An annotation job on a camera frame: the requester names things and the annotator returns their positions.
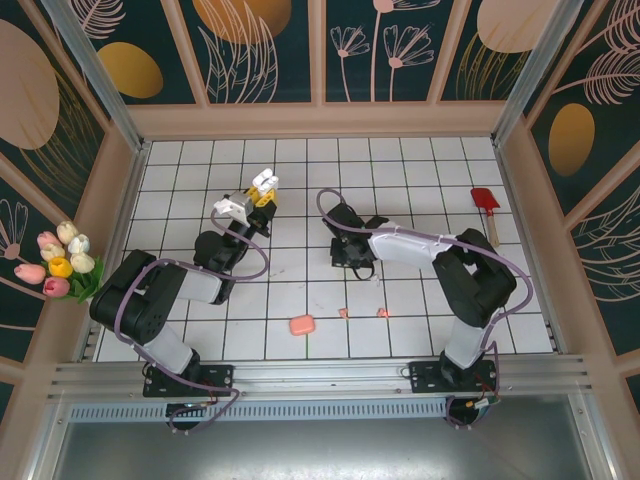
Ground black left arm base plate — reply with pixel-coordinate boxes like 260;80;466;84
142;363;236;399

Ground red toy shovel wooden handle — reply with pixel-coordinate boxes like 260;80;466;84
469;187;502;248

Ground grey metal bottom panel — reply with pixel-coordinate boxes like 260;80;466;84
29;399;621;480

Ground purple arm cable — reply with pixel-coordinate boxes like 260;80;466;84
316;187;532;431
113;207;271;436

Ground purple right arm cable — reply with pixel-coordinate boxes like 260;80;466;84
316;187;532;431

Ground pink earbuds charging case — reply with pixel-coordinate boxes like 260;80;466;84
288;313;318;338

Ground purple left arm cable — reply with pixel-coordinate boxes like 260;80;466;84
113;207;271;436

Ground artificial tulip bouquet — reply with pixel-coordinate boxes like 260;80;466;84
13;219;106;305

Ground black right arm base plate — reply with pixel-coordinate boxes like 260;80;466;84
408;359;501;397

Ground white earbuds charging case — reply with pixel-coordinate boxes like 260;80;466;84
251;169;281;194

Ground aluminium frame rail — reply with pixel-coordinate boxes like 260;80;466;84
46;353;597;407

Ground slotted grey cable duct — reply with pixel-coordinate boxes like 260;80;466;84
68;399;454;425

